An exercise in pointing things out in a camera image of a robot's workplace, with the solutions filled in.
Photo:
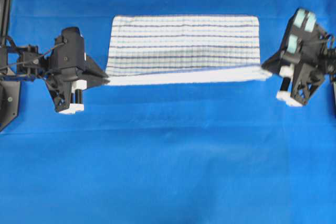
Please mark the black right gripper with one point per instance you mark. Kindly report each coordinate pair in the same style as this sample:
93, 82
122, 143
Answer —
302, 72

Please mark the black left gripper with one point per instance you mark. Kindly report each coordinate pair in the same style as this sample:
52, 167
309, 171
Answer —
64, 79

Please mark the white blue striped towel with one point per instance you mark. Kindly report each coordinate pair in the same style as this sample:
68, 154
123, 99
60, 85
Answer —
170, 49

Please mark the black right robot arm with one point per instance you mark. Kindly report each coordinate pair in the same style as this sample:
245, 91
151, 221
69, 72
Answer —
331, 58

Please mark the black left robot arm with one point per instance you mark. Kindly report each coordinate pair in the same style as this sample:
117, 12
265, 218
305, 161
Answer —
31, 64

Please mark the blue table cloth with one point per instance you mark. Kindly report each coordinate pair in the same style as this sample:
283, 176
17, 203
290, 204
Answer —
181, 153

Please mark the teal right wrist camera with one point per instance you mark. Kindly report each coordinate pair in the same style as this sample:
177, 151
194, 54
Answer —
299, 28

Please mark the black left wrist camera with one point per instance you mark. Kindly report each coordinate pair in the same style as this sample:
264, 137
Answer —
73, 39

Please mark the black aluminium table frame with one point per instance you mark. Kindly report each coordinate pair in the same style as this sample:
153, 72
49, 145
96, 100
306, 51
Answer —
10, 88

